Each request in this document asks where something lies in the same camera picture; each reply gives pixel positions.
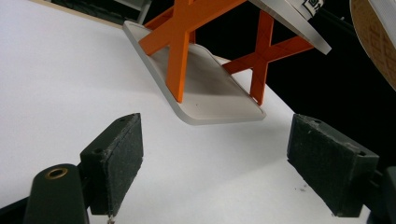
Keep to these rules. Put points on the orange and grey shoe rack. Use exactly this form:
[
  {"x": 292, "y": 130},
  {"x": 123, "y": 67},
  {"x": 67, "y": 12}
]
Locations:
[{"x": 177, "y": 62}]

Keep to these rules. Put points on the white sneaker with brown sole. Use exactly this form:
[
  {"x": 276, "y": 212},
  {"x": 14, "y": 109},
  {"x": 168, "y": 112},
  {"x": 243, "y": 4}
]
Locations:
[{"x": 376, "y": 40}]

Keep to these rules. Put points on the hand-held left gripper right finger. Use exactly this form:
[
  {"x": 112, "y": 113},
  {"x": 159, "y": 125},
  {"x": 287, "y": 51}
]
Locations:
[{"x": 330, "y": 168}]

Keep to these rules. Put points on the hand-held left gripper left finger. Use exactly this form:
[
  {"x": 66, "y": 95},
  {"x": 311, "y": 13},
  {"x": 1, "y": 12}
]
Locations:
[{"x": 115, "y": 158}]

